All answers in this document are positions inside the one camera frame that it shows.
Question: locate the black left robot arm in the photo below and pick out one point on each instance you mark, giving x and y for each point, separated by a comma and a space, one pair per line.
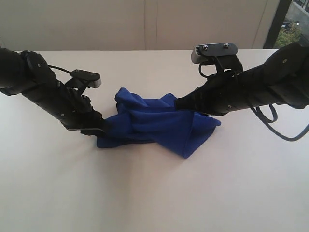
28, 73

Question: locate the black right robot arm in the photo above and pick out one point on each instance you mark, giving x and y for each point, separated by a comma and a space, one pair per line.
282, 79

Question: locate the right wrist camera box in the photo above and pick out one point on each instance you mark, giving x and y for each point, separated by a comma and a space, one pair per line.
201, 53

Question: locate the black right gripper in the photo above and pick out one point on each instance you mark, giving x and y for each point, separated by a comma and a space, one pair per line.
221, 94

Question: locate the blue microfibre towel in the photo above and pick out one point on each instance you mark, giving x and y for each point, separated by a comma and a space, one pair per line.
141, 121

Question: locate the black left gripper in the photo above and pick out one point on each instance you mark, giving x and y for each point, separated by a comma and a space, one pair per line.
74, 111

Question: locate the black window frame post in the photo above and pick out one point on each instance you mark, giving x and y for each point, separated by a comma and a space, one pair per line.
276, 24

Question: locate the green tree outside window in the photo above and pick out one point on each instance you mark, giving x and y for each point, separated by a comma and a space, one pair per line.
291, 33

